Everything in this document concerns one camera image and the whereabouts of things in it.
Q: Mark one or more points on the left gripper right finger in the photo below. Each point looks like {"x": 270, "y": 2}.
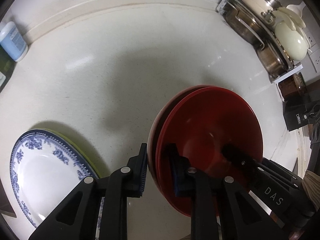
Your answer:
{"x": 191, "y": 183}

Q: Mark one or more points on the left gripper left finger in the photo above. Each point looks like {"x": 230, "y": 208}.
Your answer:
{"x": 97, "y": 208}

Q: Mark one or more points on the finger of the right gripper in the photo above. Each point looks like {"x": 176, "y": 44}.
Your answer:
{"x": 239, "y": 158}
{"x": 273, "y": 174}

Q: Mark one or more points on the large blue floral plate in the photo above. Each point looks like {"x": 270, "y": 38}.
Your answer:
{"x": 43, "y": 170}

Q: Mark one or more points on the red bowl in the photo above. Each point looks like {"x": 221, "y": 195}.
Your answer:
{"x": 199, "y": 125}

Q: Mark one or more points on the pink bowl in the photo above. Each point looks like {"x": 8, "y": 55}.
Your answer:
{"x": 158, "y": 124}

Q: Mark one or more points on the right human hand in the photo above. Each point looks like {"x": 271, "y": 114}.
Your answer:
{"x": 311, "y": 185}

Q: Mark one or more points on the glass jar brown sauce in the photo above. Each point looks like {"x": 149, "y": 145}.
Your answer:
{"x": 292, "y": 87}

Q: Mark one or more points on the lower stainless steel pot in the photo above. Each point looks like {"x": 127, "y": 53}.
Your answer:
{"x": 271, "y": 60}

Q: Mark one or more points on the stainless steel pot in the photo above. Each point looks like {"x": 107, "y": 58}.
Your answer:
{"x": 245, "y": 25}
{"x": 271, "y": 60}

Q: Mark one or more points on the metal corner pot rack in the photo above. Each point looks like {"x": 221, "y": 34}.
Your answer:
{"x": 268, "y": 37}

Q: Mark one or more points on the cream round ceramic pot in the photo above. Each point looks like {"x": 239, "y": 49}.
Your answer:
{"x": 289, "y": 31}

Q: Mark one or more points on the upper stainless steel pot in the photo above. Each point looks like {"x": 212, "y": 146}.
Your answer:
{"x": 245, "y": 25}

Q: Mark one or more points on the white plastic rice ladle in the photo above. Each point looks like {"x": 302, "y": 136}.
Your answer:
{"x": 297, "y": 8}

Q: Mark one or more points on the green dish soap bottle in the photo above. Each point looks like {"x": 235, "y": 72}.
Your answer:
{"x": 7, "y": 67}

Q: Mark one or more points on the white blue pump bottle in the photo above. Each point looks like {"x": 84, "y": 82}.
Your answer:
{"x": 12, "y": 41}

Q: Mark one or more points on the white wall socket panel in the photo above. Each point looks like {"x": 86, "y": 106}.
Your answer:
{"x": 314, "y": 51}

